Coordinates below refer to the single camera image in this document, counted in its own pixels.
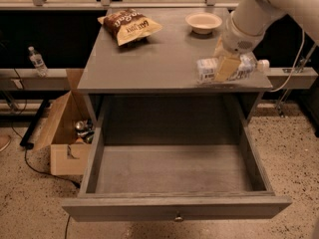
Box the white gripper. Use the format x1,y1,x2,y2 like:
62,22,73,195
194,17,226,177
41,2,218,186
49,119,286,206
213,16,264,82

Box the blue plastic water bottle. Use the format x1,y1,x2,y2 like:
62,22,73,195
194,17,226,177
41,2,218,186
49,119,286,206
196,52,270,84

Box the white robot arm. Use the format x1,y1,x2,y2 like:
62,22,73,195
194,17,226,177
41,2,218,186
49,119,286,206
213,0,319,82

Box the open grey drawer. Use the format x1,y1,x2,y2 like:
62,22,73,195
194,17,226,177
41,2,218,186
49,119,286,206
63,95,292,222

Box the small metal drawer knob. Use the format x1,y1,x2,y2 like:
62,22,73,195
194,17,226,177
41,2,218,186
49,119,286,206
174,213,183,222

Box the clear water bottle on ledge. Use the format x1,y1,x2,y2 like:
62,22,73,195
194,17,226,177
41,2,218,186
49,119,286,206
28,46,48,77

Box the white paper bowl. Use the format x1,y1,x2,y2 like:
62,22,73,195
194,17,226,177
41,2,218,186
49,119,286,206
185,12,222,35

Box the grey wooden cabinet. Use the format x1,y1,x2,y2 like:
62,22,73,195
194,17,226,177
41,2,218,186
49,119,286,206
78,8,272,120

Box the brown chip bag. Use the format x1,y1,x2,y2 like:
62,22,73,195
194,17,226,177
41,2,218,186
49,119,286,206
98,9,161,46

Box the metal cans in box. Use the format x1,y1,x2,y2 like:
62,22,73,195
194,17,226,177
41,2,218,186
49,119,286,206
74,119,95,144

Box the cardboard box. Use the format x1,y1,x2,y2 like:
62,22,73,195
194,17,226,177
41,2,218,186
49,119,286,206
34,69,91,175

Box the white hanging cable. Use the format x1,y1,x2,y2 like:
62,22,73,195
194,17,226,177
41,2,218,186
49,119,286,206
269,28,306,94

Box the grey metal ledge rail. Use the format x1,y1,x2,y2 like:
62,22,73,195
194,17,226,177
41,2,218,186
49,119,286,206
0,69,83,91

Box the black floor cable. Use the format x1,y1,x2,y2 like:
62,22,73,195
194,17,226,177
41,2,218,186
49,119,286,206
0,40,82,239

